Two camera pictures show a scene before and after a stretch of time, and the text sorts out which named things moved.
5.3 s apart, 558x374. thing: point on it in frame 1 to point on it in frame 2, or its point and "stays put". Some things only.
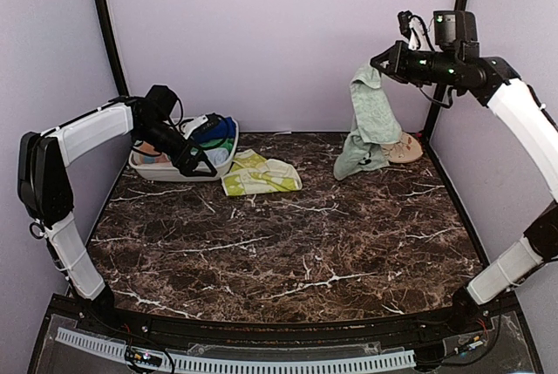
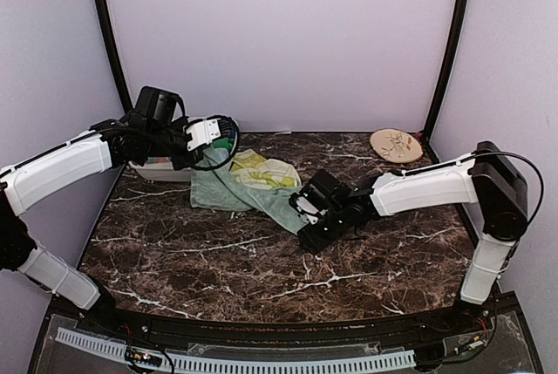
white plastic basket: [166, 173] stays put
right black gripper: [396, 68] to [314, 242]
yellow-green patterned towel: [252, 173] stays put
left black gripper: [186, 167] stays put
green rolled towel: [227, 144] stays put
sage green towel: [373, 125] to [213, 187]
